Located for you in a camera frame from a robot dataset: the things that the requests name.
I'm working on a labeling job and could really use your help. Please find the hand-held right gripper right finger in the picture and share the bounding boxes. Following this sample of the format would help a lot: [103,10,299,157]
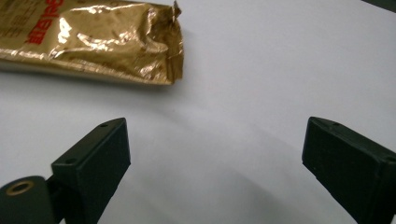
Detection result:
[301,116,396,224]

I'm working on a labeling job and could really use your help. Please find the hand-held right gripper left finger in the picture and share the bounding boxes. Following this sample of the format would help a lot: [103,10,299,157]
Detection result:
[46,117,132,224]

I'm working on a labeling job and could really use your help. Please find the gold foil snack packet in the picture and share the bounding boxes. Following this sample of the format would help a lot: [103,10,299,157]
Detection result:
[0,0,185,86]

